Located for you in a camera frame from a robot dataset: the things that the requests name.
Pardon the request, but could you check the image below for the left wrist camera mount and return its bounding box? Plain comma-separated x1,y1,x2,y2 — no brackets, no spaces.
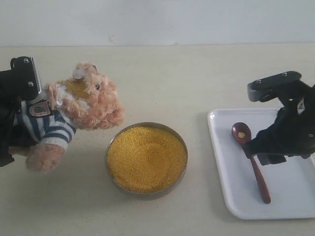
0,56,45,104

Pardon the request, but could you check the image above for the pink teddy bear striped sweater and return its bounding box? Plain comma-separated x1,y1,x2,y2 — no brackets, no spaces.
8,62,124,173

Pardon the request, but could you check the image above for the white rectangular tray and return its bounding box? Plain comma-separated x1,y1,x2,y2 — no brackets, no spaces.
207,108,315,220

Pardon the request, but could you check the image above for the round metal dish of millet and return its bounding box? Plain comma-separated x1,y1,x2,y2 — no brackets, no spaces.
104,122,188,198

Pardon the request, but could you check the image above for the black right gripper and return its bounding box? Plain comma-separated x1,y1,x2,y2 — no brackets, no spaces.
243,82,315,166

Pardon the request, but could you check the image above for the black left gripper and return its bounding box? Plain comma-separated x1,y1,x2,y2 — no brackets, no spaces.
0,97,34,167

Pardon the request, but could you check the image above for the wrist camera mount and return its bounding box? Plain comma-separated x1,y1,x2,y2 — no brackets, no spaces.
0,56,45,104
247,71,302,102

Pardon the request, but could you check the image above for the dark red wooden spoon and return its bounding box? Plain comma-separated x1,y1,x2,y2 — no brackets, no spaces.
231,122,271,204

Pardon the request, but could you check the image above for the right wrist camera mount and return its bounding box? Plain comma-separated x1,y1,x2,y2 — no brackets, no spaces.
247,71,302,102

